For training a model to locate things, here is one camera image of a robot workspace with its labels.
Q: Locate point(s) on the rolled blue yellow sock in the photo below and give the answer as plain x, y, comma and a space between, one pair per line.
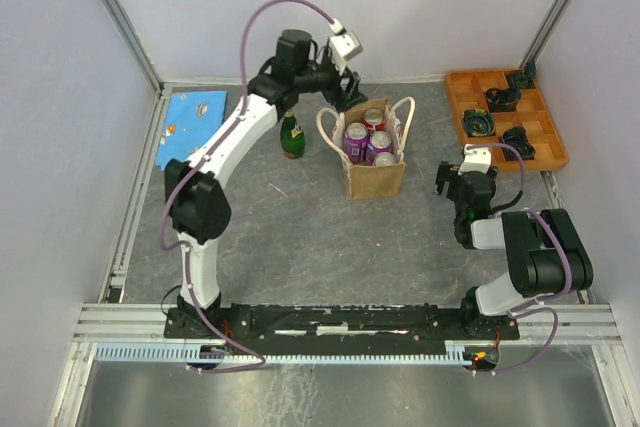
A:
478, 123

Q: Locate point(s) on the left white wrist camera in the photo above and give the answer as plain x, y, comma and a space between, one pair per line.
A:
343, 44

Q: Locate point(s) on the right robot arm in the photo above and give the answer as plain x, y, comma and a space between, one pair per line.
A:
545, 256

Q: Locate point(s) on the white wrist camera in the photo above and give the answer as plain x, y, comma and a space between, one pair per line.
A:
343, 44
475, 159

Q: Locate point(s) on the red soda can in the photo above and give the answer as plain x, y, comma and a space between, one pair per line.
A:
374, 120

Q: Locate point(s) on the orange wooden divider tray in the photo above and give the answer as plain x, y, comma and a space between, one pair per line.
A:
466, 91

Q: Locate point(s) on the rolled dark sock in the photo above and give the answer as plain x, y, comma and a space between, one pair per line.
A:
523, 78
502, 100

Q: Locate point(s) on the green glass bottle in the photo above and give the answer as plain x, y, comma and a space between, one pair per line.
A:
292, 137

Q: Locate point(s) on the blue patterned cloth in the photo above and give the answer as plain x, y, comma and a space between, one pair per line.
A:
192, 118

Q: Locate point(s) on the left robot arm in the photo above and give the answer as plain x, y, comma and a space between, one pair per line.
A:
196, 203

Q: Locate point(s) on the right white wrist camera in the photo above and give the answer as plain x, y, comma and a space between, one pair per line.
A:
475, 159

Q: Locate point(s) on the silver top soda can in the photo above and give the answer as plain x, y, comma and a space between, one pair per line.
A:
383, 159

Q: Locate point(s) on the rolled black sock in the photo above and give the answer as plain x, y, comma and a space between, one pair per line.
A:
516, 137

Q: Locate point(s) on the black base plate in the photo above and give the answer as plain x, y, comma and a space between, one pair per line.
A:
273, 330

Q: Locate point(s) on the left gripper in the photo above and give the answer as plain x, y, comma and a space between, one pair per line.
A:
337, 95

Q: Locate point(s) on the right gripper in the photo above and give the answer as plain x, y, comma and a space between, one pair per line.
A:
443, 173

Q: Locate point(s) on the purple soda can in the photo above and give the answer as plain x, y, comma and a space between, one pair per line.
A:
379, 142
355, 142

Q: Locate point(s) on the aluminium frame rail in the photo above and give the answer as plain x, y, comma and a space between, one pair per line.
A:
578, 324

